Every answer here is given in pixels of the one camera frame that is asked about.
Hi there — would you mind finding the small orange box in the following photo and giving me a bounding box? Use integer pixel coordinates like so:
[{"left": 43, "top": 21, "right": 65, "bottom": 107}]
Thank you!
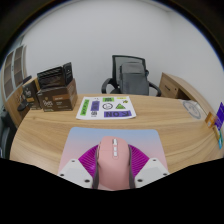
[{"left": 204, "top": 111, "right": 218, "bottom": 129}]

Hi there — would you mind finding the black sofa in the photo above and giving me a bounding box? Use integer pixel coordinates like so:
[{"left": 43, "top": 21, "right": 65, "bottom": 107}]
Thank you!
[{"left": 0, "top": 111, "right": 18, "bottom": 159}]

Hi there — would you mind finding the black mesh office chair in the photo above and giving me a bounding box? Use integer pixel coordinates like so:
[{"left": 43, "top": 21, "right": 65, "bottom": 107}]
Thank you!
[{"left": 100, "top": 54, "right": 163, "bottom": 98}]

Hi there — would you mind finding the pink computer mouse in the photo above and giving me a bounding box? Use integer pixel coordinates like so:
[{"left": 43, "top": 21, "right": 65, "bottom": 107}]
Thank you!
[{"left": 96, "top": 135, "right": 132, "bottom": 192}]

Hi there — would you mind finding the white sticker sheet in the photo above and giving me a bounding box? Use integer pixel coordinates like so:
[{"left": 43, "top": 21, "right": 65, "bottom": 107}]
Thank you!
[{"left": 75, "top": 95, "right": 137, "bottom": 120}]

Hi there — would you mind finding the black box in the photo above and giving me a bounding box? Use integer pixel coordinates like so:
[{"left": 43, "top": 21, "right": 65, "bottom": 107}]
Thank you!
[{"left": 36, "top": 61, "right": 74, "bottom": 90}]

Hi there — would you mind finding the round white disc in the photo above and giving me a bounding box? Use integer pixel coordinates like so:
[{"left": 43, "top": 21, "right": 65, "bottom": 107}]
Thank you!
[{"left": 182, "top": 99, "right": 202, "bottom": 120}]

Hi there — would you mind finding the wide brown carton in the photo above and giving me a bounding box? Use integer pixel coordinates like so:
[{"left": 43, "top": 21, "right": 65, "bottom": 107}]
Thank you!
[{"left": 36, "top": 78, "right": 79, "bottom": 112}]

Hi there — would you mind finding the pink and blue mouse pad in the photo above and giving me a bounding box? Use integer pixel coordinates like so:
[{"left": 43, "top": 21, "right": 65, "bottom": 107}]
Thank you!
[{"left": 58, "top": 126, "right": 169, "bottom": 176}]

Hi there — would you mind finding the wooden shelf unit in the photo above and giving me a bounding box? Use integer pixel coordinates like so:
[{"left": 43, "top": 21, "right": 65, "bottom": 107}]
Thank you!
[{"left": 1, "top": 44, "right": 36, "bottom": 129}]

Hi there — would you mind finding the wooden side cabinet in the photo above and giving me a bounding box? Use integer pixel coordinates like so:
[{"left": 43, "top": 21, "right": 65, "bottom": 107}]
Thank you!
[{"left": 158, "top": 72, "right": 214, "bottom": 113}]

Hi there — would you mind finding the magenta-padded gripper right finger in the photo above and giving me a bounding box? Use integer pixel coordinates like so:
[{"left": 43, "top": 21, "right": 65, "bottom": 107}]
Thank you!
[{"left": 127, "top": 144, "right": 170, "bottom": 190}]

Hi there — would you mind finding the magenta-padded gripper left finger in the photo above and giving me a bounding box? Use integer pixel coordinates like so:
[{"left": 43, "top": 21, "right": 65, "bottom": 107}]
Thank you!
[{"left": 57, "top": 143, "right": 101, "bottom": 190}]

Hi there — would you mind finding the grey backpack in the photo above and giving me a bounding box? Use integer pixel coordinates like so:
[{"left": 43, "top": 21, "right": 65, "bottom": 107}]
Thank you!
[{"left": 118, "top": 61, "right": 150, "bottom": 97}]

